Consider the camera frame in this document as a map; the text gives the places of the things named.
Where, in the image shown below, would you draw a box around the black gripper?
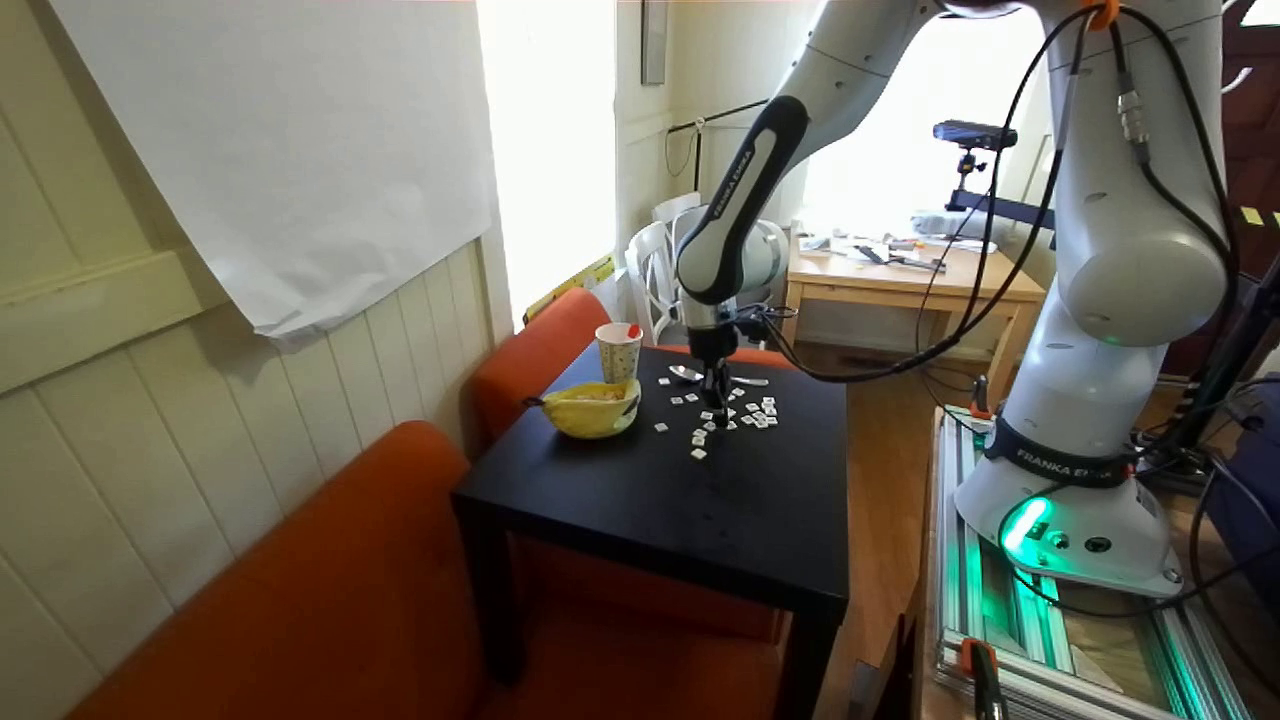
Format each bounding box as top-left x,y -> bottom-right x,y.
683,315 -> 744,413

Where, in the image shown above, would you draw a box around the metal spoon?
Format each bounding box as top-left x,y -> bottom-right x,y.
664,362 -> 775,394

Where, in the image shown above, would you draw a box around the dotted paper cup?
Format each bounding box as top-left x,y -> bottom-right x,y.
592,321 -> 652,394

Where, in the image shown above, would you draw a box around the black square side table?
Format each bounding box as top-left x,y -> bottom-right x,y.
447,342 -> 858,720

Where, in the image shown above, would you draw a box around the white plastic chair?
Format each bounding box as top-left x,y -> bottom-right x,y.
620,193 -> 712,354

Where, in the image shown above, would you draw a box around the yellow bowl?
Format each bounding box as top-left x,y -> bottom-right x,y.
533,375 -> 649,446

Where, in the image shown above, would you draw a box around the light wooden desk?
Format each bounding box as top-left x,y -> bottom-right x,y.
775,236 -> 1051,404

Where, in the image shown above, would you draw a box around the yellow wooden ledge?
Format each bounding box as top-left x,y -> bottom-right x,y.
519,254 -> 620,329

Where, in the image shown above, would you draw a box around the scattered white papers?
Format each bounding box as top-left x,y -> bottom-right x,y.
795,224 -> 997,275

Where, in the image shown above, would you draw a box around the orange black clamp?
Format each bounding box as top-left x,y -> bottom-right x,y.
956,637 -> 1013,720

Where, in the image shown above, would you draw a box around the orange fabric sofa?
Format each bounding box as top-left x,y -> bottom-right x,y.
63,417 -> 806,720

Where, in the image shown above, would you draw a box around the large white paper sheet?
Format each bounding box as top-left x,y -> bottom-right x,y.
45,0 -> 506,346

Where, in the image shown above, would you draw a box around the blue fabric object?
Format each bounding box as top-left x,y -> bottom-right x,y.
1199,375 -> 1280,611

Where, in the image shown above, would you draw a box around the dark wooden cabinet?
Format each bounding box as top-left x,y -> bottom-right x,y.
1195,0 -> 1280,394

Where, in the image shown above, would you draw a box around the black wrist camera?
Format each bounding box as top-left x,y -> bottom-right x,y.
733,299 -> 786,346

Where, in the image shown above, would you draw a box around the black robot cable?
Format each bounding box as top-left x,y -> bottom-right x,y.
744,10 -> 1249,394

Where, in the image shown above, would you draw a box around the blue camera stand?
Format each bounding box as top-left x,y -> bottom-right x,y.
941,146 -> 1069,236

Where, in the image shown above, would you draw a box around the dark framed wall picture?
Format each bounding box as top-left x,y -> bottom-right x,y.
638,0 -> 678,94

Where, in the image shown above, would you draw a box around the black stereo camera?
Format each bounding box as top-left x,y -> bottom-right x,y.
927,117 -> 1025,155

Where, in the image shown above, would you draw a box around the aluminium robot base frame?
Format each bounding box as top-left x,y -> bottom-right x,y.
919,397 -> 1264,720

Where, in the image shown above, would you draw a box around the black floor cable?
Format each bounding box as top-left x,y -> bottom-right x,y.
1132,397 -> 1280,674

